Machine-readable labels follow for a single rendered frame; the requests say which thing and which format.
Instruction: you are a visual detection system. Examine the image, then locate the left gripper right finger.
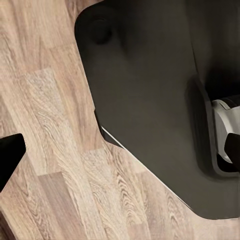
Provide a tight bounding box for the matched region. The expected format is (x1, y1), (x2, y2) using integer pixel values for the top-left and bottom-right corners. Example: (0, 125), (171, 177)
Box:
(224, 133), (240, 172)

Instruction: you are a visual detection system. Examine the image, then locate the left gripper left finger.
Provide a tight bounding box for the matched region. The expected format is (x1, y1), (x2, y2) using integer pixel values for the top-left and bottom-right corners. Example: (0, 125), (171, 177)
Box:
(0, 133), (26, 194)

